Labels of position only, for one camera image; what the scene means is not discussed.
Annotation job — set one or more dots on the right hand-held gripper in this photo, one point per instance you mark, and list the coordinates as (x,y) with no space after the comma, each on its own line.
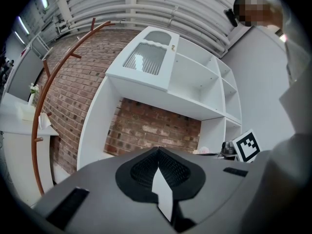
(247,146)

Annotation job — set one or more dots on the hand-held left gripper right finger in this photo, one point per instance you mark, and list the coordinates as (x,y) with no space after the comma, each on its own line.
(214,179)

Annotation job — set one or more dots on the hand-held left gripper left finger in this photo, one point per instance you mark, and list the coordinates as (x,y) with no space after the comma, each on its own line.
(97,194)

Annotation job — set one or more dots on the white desk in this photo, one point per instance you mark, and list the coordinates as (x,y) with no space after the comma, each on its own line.
(63,175)

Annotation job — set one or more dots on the pale flower bouquet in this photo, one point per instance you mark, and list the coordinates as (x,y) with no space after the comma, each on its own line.
(201,150)

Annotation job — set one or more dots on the person's grey shirt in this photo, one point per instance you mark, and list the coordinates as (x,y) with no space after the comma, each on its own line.
(297,94)

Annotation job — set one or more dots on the white hutch shelf unit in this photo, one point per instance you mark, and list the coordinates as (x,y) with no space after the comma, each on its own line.
(190,91)

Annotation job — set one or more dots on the white side cabinet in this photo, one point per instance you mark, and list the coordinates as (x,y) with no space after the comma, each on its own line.
(22,155)

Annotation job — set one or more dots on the white cloth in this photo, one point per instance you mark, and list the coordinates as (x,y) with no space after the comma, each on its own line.
(44,121)

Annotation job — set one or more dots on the brown coat rack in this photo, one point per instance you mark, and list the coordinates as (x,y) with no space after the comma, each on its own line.
(39,111)

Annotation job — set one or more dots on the white tissue box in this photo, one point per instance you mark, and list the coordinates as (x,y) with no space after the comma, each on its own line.
(25,112)

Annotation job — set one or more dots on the small white vase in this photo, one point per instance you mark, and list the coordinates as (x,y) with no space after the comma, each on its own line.
(31,99)

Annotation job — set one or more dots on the small white flowers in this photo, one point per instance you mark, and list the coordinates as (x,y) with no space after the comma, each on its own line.
(34,88)

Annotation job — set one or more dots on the person's head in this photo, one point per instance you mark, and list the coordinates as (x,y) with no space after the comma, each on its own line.
(253,11)

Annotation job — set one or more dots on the grey partition board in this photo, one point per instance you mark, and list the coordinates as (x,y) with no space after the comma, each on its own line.
(24,77)

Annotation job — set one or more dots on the black head-worn camera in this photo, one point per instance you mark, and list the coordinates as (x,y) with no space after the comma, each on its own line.
(231,17)

